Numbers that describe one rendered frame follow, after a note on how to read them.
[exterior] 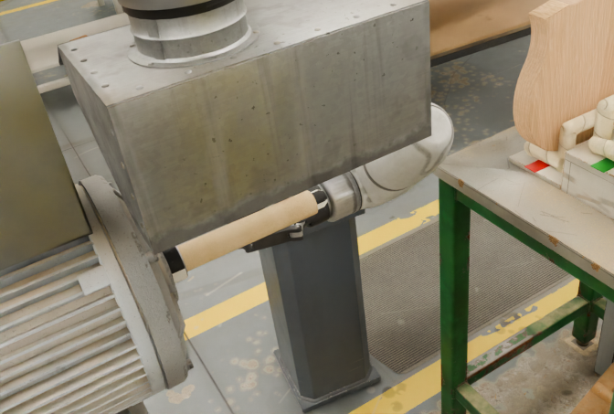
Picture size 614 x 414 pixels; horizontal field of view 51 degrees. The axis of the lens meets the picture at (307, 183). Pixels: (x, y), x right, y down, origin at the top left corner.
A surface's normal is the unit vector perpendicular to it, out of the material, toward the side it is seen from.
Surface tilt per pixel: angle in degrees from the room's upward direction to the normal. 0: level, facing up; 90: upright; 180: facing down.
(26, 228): 90
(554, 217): 0
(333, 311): 90
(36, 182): 90
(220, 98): 90
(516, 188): 0
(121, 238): 31
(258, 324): 0
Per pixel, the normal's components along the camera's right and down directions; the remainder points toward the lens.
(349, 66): 0.50, 0.43
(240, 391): -0.12, -0.83
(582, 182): -0.87, 0.36
